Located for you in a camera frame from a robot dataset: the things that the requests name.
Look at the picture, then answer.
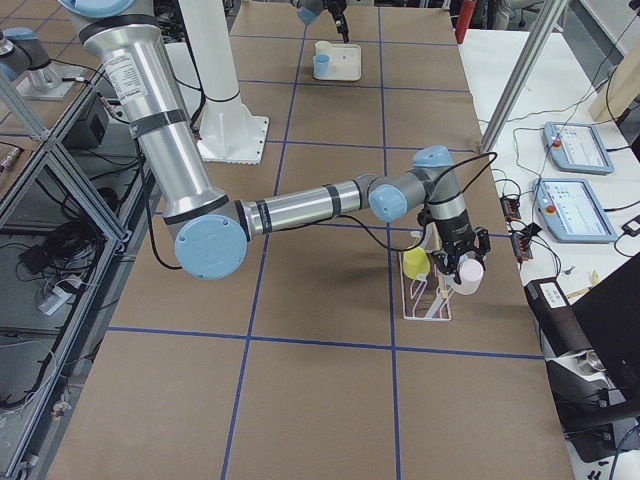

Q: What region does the aluminium frame post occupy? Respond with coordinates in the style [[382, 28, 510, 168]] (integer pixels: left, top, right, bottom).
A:
[[479, 0, 569, 153]]

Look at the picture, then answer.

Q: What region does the light blue cup back left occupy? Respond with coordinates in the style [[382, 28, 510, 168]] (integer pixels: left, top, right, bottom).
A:
[[313, 54, 330, 79]]

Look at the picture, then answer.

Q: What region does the white wire cup rack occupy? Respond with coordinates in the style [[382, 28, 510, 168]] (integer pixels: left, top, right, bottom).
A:
[[398, 225, 454, 322]]

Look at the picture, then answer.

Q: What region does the teach pendant near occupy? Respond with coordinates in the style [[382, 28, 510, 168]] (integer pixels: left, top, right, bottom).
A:
[[533, 178, 617, 244]]

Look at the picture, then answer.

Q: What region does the black braided cable right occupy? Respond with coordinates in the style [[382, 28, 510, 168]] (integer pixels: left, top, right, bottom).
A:
[[344, 151, 499, 252]]

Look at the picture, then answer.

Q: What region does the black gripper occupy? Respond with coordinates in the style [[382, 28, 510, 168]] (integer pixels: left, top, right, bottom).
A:
[[325, 0, 349, 43], [432, 212, 491, 285]]

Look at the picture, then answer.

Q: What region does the pale green plastic cup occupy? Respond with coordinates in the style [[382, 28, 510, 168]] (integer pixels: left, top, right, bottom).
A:
[[315, 41, 331, 55]]

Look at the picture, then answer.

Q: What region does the teach pendant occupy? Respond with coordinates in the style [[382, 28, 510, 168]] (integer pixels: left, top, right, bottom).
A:
[[543, 122, 614, 175], [533, 178, 617, 244]]

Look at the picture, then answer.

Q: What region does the yellow plastic cup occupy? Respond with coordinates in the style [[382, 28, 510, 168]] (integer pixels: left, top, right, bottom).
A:
[[402, 246, 431, 280]]

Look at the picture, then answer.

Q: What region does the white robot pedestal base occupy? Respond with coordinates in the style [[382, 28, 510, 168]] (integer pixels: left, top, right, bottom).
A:
[[179, 0, 269, 164]]

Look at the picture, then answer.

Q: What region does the teach pendant far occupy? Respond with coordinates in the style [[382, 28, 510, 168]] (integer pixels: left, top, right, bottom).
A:
[[543, 122, 614, 175]]

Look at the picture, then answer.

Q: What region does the cream serving tray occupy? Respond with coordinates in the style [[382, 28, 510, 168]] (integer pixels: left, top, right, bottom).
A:
[[317, 42, 361, 82]]

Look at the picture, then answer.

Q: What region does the red fire extinguisher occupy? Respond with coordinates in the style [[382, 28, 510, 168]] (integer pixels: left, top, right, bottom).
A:
[[454, 0, 476, 45]]

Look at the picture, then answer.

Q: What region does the pink plastic cup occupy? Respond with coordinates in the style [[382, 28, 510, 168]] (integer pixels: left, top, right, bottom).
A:
[[451, 258, 484, 295]]

